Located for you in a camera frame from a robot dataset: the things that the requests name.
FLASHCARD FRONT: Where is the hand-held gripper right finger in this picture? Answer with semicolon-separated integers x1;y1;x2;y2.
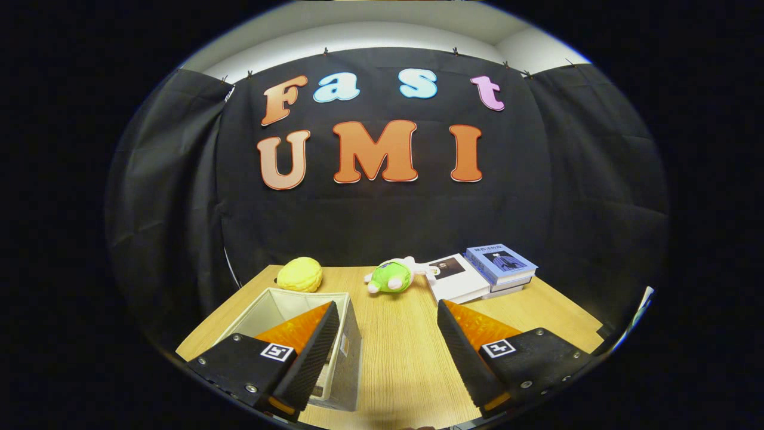
438;299;594;420

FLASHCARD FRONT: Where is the grey fabric storage box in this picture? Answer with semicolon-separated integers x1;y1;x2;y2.
218;288;363;413

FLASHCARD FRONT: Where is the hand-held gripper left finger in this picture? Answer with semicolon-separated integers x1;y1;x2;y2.
186;300;341;422

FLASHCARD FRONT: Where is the yellow plush toy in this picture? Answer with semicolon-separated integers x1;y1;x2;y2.
276;257;324;293

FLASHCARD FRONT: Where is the white book with dark photo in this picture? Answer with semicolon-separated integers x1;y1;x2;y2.
425;253;491;304

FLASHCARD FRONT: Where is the blue cover book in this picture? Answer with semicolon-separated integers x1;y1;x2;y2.
464;243;538;285

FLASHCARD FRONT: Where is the green and pink plush toy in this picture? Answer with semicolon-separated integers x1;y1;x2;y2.
364;257;439;294

